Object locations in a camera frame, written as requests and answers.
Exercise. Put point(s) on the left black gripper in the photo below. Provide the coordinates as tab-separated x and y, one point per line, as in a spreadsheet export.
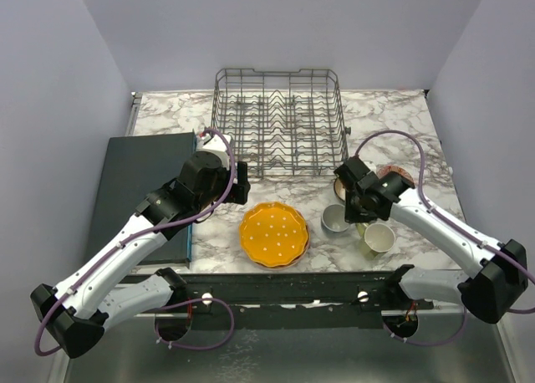
239	191

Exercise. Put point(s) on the yellow polka dot plate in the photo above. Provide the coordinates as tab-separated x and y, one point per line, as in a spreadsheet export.
248	227

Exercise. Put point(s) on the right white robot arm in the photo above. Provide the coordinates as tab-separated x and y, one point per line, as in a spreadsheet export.
491	274

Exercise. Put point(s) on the grey ceramic mug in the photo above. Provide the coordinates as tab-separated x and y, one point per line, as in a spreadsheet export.
332	218

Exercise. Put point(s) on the red blue patterned bowl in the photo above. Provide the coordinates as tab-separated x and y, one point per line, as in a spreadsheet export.
384	170

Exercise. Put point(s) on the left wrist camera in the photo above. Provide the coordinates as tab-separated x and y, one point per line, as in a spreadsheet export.
215	145

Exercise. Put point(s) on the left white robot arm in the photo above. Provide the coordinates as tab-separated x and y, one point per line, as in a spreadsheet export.
80	309

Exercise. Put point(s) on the brown patterned bowl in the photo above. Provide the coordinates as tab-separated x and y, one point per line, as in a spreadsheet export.
339	190

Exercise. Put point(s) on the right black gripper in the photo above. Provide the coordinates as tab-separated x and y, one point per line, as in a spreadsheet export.
353	217

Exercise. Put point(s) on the light green ceramic mug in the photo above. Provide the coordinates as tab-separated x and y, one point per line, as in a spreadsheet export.
375	238

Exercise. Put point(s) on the grey wire dish rack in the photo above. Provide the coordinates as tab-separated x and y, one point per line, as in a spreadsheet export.
283	123

